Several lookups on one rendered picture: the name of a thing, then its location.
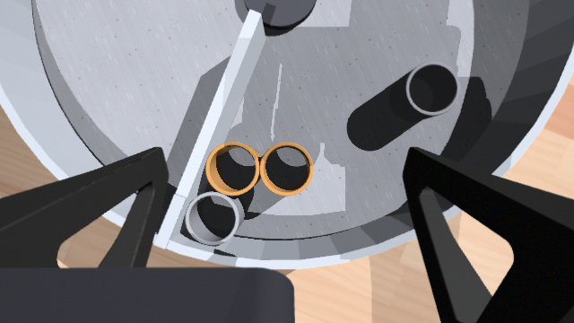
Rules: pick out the bronze bushing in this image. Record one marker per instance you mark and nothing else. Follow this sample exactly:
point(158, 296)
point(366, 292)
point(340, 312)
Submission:
point(213, 172)
point(280, 190)

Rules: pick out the grey round turntable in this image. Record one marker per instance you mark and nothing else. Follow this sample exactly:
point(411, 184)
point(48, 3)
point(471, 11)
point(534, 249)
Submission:
point(90, 82)

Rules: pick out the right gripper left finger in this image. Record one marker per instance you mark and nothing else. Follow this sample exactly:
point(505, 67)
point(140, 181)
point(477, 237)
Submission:
point(34, 223)

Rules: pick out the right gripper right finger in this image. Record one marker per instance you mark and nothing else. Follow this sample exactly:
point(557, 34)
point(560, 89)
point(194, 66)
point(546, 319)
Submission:
point(537, 224)

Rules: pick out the grey metal bushing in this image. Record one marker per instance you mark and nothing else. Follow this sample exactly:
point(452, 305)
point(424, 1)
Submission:
point(201, 231)
point(444, 85)

